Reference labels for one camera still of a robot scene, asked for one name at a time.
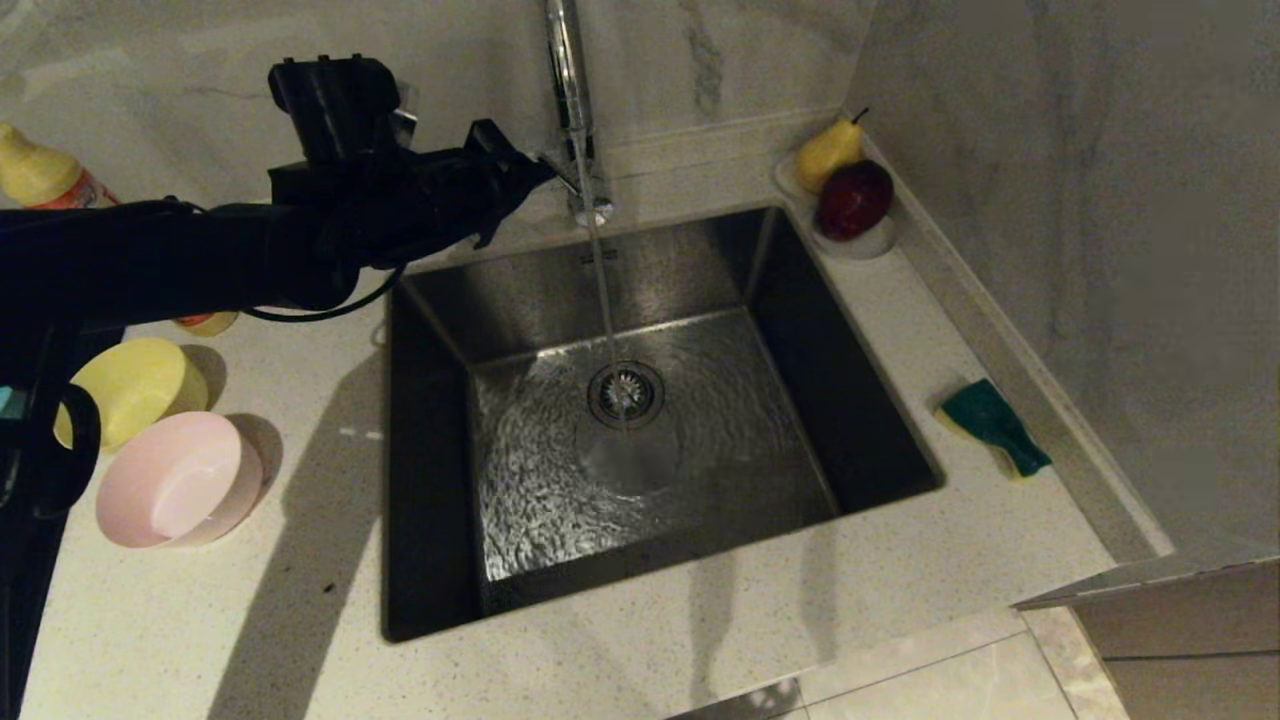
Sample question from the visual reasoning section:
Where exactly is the chrome faucet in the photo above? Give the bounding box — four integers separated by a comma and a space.
538, 0, 617, 227

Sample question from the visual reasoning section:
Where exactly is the yellow plastic bowl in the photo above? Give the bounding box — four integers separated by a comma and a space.
55, 337, 210, 452

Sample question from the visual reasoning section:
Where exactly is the pink plastic bowl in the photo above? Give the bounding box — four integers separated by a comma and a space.
95, 411, 266, 550

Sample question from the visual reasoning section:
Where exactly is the orange detergent bottle yellow cap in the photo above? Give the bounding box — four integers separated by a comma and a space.
0, 122, 240, 338

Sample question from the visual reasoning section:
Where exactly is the green yellow sponge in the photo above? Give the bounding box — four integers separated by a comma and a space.
935, 378, 1053, 480

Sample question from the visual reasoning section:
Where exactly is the stainless steel sink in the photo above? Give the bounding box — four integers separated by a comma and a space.
381, 205, 943, 643

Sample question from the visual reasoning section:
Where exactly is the running water stream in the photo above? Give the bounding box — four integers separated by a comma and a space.
575, 130, 633, 433

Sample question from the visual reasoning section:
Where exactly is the round metal drain strainer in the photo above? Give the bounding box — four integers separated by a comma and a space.
587, 361, 667, 432

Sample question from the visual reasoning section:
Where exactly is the yellow pear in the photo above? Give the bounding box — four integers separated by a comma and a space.
795, 108, 869, 196

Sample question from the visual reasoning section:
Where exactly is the dark red apple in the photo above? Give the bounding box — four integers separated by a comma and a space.
815, 160, 895, 243

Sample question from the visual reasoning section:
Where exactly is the small white dish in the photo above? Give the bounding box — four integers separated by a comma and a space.
772, 150, 899, 263

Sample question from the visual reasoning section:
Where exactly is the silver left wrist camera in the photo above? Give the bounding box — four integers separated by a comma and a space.
388, 80, 421, 153

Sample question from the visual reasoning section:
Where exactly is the black cable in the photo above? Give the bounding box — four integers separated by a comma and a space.
240, 262, 407, 324

